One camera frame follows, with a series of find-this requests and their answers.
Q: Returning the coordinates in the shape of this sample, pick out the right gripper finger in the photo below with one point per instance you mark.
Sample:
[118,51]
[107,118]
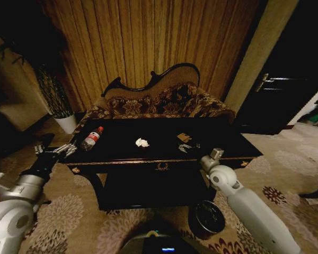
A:
[196,145]
[184,148]

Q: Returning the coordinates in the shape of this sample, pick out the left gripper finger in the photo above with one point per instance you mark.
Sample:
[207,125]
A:
[39,149]
[65,150]

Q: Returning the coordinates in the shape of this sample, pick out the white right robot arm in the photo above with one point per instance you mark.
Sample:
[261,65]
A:
[243,203]

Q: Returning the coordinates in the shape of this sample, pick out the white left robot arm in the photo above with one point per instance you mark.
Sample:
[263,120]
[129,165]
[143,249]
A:
[8,211]

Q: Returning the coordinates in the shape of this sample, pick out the round black trash bin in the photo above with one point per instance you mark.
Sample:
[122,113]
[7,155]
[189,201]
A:
[206,219]

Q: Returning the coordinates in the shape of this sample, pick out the small brown cardboard piece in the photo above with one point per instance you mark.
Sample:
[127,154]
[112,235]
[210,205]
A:
[184,136]

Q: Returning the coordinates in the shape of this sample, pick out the white plant pot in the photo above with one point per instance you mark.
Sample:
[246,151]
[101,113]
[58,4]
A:
[66,123]

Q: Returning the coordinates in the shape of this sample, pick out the clear bottle with red cap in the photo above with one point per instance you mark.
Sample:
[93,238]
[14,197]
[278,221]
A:
[91,139]

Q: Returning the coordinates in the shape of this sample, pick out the beige low furniture block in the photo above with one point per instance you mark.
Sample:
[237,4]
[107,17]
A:
[24,116]

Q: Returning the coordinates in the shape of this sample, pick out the crumpled white tissue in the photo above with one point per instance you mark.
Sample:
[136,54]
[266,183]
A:
[142,143]

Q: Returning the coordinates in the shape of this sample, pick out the black wooden table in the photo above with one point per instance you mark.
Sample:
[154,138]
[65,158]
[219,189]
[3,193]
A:
[153,182]

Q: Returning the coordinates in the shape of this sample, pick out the floral patterned sofa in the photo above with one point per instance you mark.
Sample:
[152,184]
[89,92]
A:
[161,101]

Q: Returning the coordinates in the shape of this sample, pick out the dark leafy plant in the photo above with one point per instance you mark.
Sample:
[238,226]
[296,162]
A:
[50,87]

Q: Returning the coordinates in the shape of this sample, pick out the dark wooden door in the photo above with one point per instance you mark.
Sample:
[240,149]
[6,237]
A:
[289,79]

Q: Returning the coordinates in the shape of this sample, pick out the golden brown curtain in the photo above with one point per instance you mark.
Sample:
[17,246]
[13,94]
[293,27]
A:
[148,39]

